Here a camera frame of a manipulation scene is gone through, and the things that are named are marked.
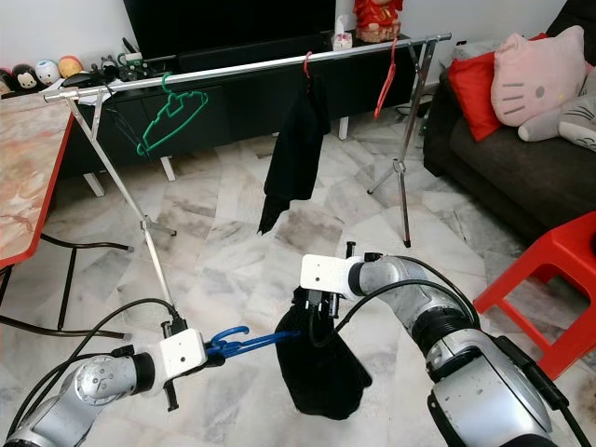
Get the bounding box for plain black garment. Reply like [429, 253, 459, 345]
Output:
[275, 287, 373, 420]

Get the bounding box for blue plastic clothes hanger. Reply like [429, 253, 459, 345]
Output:
[207, 324, 304, 362]

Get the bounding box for red empty clothes hanger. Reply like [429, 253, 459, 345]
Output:
[372, 39, 400, 120]

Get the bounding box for green plastic clothes hanger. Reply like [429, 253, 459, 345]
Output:
[136, 73, 210, 157]

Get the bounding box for black TV stand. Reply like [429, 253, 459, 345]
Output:
[70, 37, 434, 183]

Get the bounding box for dark grey sofa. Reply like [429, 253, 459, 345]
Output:
[422, 0, 596, 238]

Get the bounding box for red plastic stool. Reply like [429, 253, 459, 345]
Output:
[473, 210, 596, 381]

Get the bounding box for red cushion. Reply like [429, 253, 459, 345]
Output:
[447, 51, 504, 142]

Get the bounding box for marble pattern folding table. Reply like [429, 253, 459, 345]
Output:
[0, 93, 133, 336]

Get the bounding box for white tissue box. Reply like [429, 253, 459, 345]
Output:
[332, 17, 355, 52]

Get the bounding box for red fortune god statue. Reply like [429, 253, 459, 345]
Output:
[354, 0, 406, 44]

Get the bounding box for black flat television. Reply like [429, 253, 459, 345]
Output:
[123, 0, 341, 59]

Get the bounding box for pink cat face pillow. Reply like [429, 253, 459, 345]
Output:
[491, 25, 588, 127]

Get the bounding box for grey plush toy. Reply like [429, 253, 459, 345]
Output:
[517, 70, 596, 153]

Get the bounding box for black round doll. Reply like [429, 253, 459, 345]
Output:
[9, 65, 36, 92]

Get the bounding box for orange round doll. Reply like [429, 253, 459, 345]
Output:
[56, 55, 83, 80]

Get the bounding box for white round doll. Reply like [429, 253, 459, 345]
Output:
[34, 60, 59, 87]

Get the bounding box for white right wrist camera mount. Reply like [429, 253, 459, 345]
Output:
[301, 253, 364, 297]

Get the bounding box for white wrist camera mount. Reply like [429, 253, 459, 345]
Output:
[154, 328, 209, 378]
[301, 253, 364, 297]

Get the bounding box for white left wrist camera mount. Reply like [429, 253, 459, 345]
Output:
[154, 328, 209, 378]

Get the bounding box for silver metal clothes rail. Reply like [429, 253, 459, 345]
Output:
[43, 34, 454, 316]

